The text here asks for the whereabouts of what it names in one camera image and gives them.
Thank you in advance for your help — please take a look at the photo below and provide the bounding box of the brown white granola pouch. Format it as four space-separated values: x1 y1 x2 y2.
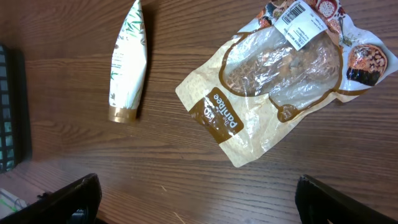
175 0 397 167

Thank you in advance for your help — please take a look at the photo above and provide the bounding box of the grey plastic shopping basket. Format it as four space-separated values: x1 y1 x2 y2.
1 44 32 174

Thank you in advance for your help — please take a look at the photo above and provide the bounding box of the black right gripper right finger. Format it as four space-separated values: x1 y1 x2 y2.
295 175 397 224

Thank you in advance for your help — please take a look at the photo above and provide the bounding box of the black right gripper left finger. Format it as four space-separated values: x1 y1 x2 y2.
1 173 102 224

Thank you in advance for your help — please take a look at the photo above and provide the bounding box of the white tube with gold cap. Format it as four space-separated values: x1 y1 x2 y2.
109 0 147 123

